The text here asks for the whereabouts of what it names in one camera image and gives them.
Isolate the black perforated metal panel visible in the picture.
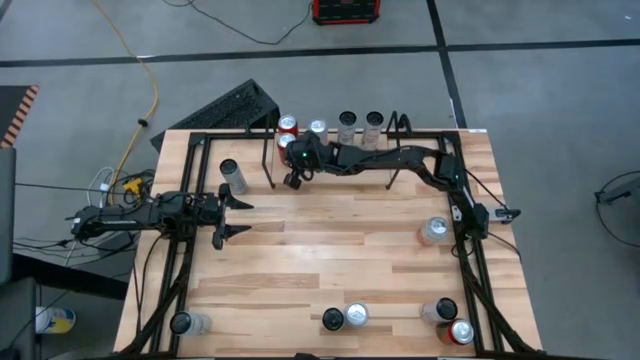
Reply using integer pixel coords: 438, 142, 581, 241
149, 78, 281, 154

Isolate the red Coca-Cola can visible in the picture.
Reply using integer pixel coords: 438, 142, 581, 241
434, 317, 475, 347
276, 131, 297, 164
277, 113, 300, 137

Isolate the raspberry lime Spindrift can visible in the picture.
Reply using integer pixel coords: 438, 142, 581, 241
343, 301, 370, 329

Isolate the black power adapter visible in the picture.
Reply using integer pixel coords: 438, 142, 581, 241
96, 233, 135, 259

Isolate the wooden shelf with black frame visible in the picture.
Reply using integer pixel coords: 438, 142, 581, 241
259, 110, 415, 194

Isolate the grey cabinet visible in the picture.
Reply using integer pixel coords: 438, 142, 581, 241
0, 147, 17, 287

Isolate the black floor cable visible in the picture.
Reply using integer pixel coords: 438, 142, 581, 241
592, 169, 640, 259
162, 0, 314, 46

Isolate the black mat with orange stripes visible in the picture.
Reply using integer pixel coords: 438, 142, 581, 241
0, 84, 40, 150

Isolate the red black equipment case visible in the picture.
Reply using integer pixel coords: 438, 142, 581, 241
310, 0, 382, 26

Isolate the white blue Celsius can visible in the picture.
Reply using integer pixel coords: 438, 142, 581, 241
218, 158, 250, 196
362, 110, 386, 151

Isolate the white red-band Celsius can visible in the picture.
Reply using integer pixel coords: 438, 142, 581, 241
419, 296, 459, 324
321, 306, 346, 332

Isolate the white yellow blue container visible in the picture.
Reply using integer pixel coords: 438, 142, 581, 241
33, 306, 77, 335

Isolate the yellow extension cable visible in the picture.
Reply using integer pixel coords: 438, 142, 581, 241
90, 0, 160, 201

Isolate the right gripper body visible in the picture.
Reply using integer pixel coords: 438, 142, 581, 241
287, 135, 334, 174

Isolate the grey stand leg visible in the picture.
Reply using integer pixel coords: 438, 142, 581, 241
593, 175, 640, 206

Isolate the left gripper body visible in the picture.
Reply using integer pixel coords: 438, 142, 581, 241
192, 193, 225, 240

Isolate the black aluminium table frame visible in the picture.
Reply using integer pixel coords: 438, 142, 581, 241
114, 128, 544, 360

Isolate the white cable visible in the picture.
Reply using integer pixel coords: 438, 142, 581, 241
85, 166, 117, 209

